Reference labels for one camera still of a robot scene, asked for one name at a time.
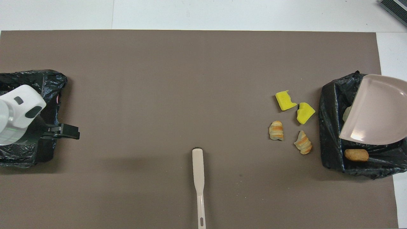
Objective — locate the yellow sponge piece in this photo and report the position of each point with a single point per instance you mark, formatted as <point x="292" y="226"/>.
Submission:
<point x="305" y="113"/>
<point x="285" y="100"/>

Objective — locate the pale crusty bread chunk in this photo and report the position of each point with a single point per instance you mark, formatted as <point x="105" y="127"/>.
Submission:
<point x="347" y="114"/>

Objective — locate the dark ribbed floor grate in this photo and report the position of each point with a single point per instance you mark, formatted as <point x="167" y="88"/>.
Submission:
<point x="396" y="9"/>

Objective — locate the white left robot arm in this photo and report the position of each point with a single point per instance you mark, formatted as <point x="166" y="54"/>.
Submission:
<point x="19" y="108"/>

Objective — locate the bin lined with black bag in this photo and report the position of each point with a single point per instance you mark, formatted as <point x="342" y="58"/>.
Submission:
<point x="330" y="127"/>
<point x="54" y="82"/>

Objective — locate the beige plastic dustpan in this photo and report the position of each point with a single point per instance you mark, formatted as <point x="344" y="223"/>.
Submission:
<point x="378" y="111"/>

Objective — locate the brown table mat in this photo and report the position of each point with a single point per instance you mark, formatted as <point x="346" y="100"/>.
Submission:
<point x="159" y="79"/>

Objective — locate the brown bread roll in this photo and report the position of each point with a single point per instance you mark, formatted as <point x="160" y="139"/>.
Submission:
<point x="356" y="155"/>

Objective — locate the striped croissant piece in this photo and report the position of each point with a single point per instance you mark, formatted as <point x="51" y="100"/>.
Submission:
<point x="276" y="130"/>
<point x="303" y="143"/>

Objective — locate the beige hand brush black bristles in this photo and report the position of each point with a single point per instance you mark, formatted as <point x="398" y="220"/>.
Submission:
<point x="198" y="165"/>

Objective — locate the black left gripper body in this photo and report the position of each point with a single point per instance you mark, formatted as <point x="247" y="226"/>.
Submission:
<point x="36" y="132"/>

